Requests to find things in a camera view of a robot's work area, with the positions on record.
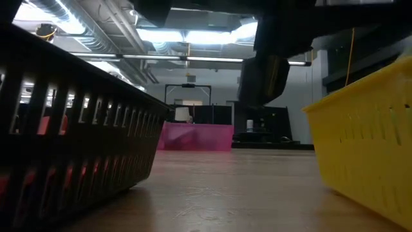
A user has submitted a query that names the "silver ventilation duct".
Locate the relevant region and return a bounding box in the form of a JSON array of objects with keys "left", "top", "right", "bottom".
[{"left": 28, "top": 0, "right": 160, "bottom": 86}]

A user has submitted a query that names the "black plastic slotted basket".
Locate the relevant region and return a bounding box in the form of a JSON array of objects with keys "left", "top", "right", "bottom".
[{"left": 0, "top": 24, "right": 171, "bottom": 232}]

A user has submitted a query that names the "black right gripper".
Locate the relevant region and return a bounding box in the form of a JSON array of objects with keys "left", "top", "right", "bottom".
[{"left": 237, "top": 11, "right": 319, "bottom": 107}]

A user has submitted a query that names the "black rig frame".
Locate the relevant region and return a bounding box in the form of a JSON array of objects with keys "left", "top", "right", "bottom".
[{"left": 0, "top": 0, "right": 24, "bottom": 25}]

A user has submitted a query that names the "yellow hanging cable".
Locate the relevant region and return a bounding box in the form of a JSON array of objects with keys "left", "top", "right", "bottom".
[{"left": 344, "top": 27, "right": 355, "bottom": 87}]

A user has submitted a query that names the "black gantry frame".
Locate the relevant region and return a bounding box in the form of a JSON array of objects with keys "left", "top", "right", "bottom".
[{"left": 164, "top": 83, "right": 212, "bottom": 106}]

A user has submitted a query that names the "pink translucent bin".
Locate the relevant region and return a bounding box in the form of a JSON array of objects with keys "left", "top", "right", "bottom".
[{"left": 156, "top": 121, "right": 235, "bottom": 152}]

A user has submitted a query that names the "yellow plastic slotted basket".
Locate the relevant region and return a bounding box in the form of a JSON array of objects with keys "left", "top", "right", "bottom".
[{"left": 301, "top": 56, "right": 412, "bottom": 231}]

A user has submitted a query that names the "long ceiling light bar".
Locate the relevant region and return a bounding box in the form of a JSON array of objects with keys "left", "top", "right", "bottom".
[{"left": 69, "top": 51, "right": 312, "bottom": 67}]

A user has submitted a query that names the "black partition cabinet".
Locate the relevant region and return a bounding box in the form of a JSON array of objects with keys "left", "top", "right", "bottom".
[{"left": 170, "top": 101, "right": 293, "bottom": 143}]

